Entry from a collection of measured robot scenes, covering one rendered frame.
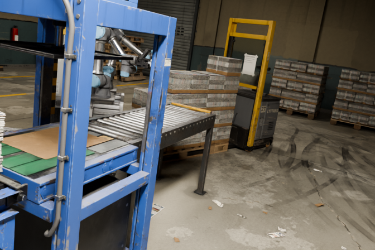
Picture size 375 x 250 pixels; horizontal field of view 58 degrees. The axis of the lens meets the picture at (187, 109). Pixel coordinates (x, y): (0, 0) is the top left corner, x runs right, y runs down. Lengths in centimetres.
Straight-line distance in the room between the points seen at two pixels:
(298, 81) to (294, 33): 212
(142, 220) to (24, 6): 127
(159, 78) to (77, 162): 65
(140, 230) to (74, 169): 80
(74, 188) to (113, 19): 69
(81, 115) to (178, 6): 1035
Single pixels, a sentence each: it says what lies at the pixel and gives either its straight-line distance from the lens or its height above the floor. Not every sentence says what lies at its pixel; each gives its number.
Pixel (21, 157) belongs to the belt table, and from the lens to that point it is 180.
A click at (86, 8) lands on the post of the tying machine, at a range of 130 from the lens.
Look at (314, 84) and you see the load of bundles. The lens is 856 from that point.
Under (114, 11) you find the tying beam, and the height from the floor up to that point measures 152.
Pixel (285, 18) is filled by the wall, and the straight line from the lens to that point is 1042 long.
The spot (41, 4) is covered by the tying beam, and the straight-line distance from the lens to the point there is 145.
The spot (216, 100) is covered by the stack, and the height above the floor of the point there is 74.
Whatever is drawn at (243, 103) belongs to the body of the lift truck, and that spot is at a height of 64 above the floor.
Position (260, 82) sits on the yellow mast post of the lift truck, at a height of 102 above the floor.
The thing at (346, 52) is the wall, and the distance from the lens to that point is 1016.
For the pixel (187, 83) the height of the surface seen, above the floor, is 95.
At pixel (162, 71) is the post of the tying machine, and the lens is 179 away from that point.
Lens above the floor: 145
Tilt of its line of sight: 11 degrees down
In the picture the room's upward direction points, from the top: 8 degrees clockwise
